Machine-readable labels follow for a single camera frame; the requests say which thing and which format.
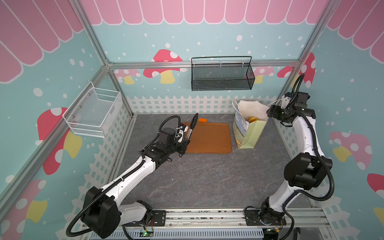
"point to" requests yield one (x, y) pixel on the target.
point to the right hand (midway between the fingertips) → (273, 111)
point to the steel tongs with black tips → (192, 125)
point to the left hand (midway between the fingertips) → (187, 143)
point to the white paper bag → (247, 135)
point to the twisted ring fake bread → (252, 119)
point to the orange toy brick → (202, 120)
